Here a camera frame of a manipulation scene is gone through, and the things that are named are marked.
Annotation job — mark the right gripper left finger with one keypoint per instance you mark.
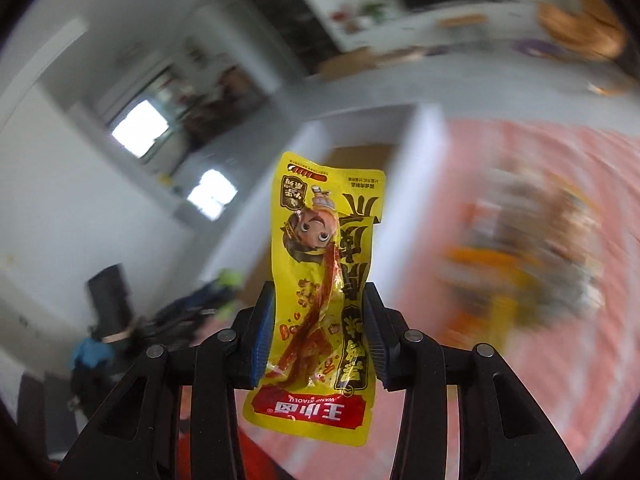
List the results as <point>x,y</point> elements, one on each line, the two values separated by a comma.
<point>134,433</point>

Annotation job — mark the yellow cartoon snack packet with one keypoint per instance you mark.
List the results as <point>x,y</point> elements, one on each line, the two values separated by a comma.
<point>318,381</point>

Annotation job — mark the gold bag of brown snacks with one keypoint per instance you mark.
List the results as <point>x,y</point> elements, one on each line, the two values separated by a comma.
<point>528,257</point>

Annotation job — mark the striped orange white tablecloth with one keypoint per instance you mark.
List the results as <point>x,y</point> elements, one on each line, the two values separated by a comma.
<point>554,394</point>

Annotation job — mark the white cardboard box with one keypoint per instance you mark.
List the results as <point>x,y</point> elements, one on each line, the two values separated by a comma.
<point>378,161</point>

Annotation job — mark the red flower vase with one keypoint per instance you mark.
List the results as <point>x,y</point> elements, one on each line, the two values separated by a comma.
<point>343,19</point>

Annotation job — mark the tall black shelf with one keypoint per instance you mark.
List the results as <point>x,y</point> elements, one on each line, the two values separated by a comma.
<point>301,31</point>

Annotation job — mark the left green potted plant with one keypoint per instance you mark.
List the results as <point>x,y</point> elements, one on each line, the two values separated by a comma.
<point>376,10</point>

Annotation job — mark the purple floor mat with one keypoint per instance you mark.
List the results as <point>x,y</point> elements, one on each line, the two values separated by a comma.
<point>536,48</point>

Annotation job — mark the white tv cabinet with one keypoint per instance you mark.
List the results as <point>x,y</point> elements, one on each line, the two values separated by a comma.
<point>508,21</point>

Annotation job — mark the small wooden bench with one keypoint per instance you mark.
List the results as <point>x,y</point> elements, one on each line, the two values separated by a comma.
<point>463,21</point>

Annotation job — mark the orange lounge chair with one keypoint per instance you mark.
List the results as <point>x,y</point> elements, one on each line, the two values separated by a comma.
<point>594,33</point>

